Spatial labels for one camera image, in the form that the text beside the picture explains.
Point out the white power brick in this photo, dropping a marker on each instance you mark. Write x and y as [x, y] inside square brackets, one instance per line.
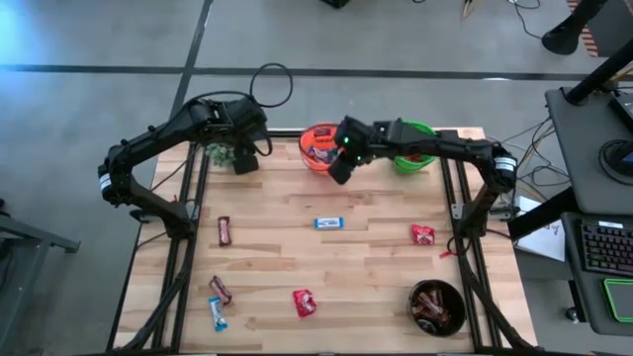
[526, 204]

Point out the dark laptop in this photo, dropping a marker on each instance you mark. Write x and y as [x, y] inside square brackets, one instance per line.
[624, 111]

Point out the black round desk device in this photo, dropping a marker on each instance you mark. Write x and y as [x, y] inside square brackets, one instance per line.
[620, 153]

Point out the black round bowl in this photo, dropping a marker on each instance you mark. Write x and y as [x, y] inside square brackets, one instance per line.
[457, 306]

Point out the red Skittles candy bag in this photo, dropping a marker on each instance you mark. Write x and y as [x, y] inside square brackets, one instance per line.
[304, 302]
[417, 158]
[423, 235]

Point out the green potted plant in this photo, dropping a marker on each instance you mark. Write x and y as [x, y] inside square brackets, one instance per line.
[220, 154]

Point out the black caster wheel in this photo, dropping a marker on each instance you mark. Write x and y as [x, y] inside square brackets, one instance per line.
[573, 314]

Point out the black aluminium table frame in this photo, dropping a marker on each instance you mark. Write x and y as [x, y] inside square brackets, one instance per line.
[473, 296]

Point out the black floor object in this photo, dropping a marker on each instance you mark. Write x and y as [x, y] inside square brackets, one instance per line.
[336, 3]

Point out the black diagonal pole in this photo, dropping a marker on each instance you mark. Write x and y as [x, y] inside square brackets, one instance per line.
[598, 74]

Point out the black side bracket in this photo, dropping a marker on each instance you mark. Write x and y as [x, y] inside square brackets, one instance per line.
[143, 215]

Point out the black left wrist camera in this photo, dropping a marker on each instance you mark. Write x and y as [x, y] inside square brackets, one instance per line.
[245, 164]

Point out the white paper sheet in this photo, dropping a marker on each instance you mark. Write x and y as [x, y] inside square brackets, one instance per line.
[544, 242]

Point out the black pole with base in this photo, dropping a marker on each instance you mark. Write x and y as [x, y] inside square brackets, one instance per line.
[564, 37]

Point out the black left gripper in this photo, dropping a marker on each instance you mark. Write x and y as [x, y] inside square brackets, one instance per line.
[247, 126]

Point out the grey metal stand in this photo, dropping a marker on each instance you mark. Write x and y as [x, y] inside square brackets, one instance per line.
[20, 296]

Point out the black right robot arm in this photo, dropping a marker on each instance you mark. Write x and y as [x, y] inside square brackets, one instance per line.
[445, 143]

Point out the backlit black keyboard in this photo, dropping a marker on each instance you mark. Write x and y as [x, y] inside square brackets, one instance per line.
[610, 247]

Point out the green plastic bucket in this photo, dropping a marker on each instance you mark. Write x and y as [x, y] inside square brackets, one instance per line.
[410, 166]

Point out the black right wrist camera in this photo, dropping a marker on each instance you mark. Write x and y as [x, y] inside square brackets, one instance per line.
[341, 171]

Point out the green-edged mouse pad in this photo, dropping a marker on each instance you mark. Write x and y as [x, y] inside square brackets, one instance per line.
[623, 299]

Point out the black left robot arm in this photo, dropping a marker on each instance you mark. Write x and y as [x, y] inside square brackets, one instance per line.
[148, 137]

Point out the dark grey desk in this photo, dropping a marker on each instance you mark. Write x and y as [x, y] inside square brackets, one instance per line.
[588, 296]

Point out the white blue Hershey's bar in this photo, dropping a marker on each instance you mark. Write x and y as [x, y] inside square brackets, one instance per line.
[329, 223]
[326, 157]
[316, 151]
[217, 314]

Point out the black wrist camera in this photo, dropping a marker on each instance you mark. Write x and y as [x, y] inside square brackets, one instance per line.
[245, 164]
[341, 171]

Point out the orange plastic bucket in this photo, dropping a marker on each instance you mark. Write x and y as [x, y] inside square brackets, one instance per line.
[309, 165]

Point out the red white striped strip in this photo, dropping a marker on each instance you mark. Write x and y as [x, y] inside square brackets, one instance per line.
[588, 42]

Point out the grey desk top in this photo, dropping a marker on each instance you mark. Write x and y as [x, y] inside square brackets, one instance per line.
[578, 163]

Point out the small red scrap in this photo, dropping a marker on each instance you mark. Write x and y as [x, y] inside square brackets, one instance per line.
[447, 254]

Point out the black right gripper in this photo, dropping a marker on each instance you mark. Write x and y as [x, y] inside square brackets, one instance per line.
[356, 141]

